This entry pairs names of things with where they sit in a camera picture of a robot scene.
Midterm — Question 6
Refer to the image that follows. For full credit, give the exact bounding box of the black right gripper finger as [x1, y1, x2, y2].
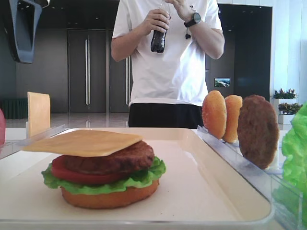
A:
[1, 0, 20, 62]

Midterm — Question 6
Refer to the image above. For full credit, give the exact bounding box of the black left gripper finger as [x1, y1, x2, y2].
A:
[9, 0, 42, 64]

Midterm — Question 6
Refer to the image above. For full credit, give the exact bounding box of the cola plastic bottle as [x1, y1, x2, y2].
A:
[150, 0, 171, 54]

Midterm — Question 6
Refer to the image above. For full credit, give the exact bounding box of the orange cheese slice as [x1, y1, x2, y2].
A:
[22, 130, 142, 157]
[27, 92, 50, 137]

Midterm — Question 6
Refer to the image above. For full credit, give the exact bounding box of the standing pink tomato slice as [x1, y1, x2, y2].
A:
[0, 109, 6, 145]

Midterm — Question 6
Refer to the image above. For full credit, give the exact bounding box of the red tomato slice on burger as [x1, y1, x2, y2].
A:
[51, 156, 131, 185]

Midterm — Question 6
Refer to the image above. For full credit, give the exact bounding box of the brown meat patty on burger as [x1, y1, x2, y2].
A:
[64, 141, 155, 175]

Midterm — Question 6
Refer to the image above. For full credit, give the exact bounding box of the green lettuce leaf on burger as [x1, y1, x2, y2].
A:
[41, 157, 166, 195]

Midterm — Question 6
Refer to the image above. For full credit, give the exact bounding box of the standing brown meat patty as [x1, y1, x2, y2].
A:
[237, 95, 279, 169]

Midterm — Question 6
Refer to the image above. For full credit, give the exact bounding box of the standing green lettuce leaf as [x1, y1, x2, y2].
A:
[273, 104, 307, 228]

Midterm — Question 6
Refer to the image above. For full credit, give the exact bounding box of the person right hand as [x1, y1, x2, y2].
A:
[140, 9, 171, 36]

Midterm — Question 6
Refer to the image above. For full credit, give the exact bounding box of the person left hand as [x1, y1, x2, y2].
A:
[165, 0, 195, 23]

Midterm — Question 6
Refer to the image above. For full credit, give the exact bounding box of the dark double door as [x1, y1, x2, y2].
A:
[68, 30, 132, 113]

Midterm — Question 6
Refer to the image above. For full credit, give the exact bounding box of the person in white t-shirt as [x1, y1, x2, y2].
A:
[111, 0, 224, 129]

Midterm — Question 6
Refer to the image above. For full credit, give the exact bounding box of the black wrist watch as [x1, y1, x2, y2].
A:
[184, 12, 201, 28]

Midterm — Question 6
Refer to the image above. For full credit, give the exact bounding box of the bottom bun on tray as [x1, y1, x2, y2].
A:
[61, 180, 159, 209]

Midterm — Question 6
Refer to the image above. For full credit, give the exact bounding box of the standing bun left of pair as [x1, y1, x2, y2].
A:
[202, 91, 227, 139]

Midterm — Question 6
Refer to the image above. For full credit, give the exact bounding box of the standing bun of pair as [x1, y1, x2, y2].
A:
[202, 91, 227, 139]
[223, 95, 242, 143]

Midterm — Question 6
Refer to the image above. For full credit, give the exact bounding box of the standing bun right of pair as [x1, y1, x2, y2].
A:
[223, 95, 242, 143]

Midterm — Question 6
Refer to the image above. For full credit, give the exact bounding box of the cream rectangular tray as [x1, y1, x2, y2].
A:
[0, 127, 274, 230]

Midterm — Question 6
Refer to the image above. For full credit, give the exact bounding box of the upper flower planter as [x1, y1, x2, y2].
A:
[273, 88, 297, 106]

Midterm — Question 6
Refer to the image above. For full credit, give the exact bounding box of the flower planter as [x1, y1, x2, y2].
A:
[273, 88, 297, 106]
[278, 103, 303, 125]

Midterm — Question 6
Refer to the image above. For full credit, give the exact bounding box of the lower flower planter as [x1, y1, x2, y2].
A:
[278, 103, 303, 125]

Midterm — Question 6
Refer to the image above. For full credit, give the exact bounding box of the clear patty holder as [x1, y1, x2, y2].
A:
[265, 141, 283, 175]

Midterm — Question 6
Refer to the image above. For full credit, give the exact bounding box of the clear long rail left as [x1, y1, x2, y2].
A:
[0, 125, 66, 159]

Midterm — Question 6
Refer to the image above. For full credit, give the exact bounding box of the clear long rail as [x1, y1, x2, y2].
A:
[197, 126, 307, 230]
[0, 125, 66, 159]

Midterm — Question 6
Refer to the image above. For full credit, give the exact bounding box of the small wall screen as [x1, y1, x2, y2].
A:
[214, 78, 231, 88]

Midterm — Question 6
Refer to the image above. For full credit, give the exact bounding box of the clear long rail right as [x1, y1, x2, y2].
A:
[197, 126, 307, 230]

